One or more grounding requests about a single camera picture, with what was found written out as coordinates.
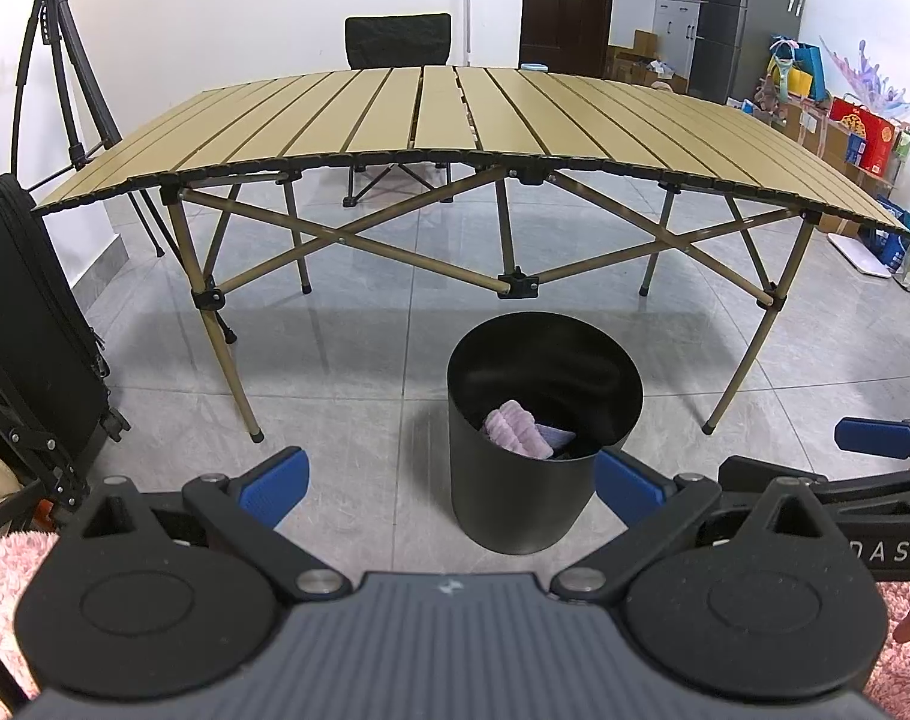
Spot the black round trash bin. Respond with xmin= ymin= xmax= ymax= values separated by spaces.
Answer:
xmin=446 ymin=312 xmax=644 ymax=556

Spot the pink purple folded cloth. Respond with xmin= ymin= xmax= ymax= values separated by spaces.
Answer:
xmin=482 ymin=400 xmax=575 ymax=460

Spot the blue shopping bag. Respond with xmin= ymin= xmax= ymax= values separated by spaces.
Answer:
xmin=858 ymin=197 xmax=910 ymax=271

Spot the black suitcase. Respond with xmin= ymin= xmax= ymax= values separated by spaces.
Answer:
xmin=0 ymin=174 xmax=130 ymax=512

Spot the red gift bag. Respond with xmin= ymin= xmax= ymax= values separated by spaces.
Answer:
xmin=829 ymin=98 xmax=899 ymax=179

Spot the large brown cardboard box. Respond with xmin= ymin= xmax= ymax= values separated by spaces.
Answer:
xmin=771 ymin=99 xmax=896 ymax=238

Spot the tan folding slat table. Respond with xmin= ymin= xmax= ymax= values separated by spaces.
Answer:
xmin=40 ymin=67 xmax=897 ymax=433

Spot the purple coral decoration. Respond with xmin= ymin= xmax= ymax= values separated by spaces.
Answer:
xmin=822 ymin=39 xmax=910 ymax=121

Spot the black folding camp chair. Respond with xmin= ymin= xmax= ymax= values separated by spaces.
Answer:
xmin=341 ymin=11 xmax=456 ymax=210

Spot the dark grey refrigerator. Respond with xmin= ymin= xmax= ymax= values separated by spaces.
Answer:
xmin=687 ymin=0 xmax=800 ymax=104

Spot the dark brown door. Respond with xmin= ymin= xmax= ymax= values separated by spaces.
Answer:
xmin=519 ymin=0 xmax=612 ymax=78

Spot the black camera tripod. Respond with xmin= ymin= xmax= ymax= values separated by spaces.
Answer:
xmin=8 ymin=0 xmax=241 ymax=347

